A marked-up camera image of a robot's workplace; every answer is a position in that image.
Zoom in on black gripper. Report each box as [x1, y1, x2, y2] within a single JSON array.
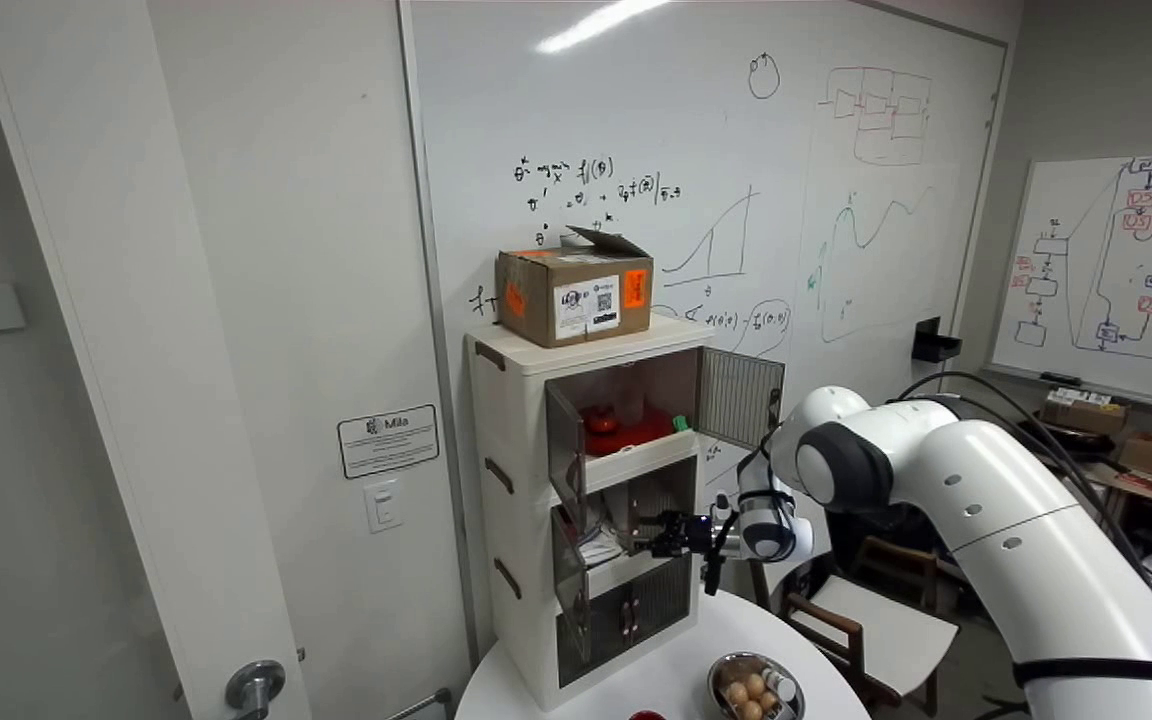
[[651, 491, 743, 601]]

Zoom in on dark translucent cabinet door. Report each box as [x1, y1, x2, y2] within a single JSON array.
[[625, 552, 702, 661], [556, 581, 635, 692], [630, 463, 704, 563], [544, 378, 591, 508], [696, 346, 789, 454], [550, 498, 596, 614]]

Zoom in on white three-tier storage cabinet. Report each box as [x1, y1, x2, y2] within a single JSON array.
[[463, 317, 711, 712]]

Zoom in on white framed door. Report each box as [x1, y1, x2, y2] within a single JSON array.
[[0, 24, 317, 720]]

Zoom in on white papers pile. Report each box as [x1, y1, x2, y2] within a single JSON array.
[[576, 525, 632, 570]]

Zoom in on red plastic item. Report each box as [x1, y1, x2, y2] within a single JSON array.
[[580, 401, 675, 461]]

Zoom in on bowl of eggs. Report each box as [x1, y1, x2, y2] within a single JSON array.
[[707, 647, 813, 720]]

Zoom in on white wooden chair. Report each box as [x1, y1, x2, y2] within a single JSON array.
[[770, 525, 964, 712]]

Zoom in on cardboard box with labels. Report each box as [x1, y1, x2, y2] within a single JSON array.
[[494, 219, 662, 350]]

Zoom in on small black box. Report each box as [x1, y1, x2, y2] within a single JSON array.
[[907, 317, 964, 365]]

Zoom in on small whiteboard with diagrams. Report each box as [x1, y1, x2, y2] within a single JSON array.
[[987, 153, 1152, 410]]

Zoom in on white light switch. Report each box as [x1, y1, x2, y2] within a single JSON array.
[[366, 476, 410, 535]]

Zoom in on white wall sign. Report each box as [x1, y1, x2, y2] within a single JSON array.
[[337, 401, 444, 485]]

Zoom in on large wall whiteboard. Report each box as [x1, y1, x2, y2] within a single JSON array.
[[396, 0, 1017, 592]]

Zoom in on metal door handle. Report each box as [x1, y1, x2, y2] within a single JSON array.
[[224, 657, 294, 720]]

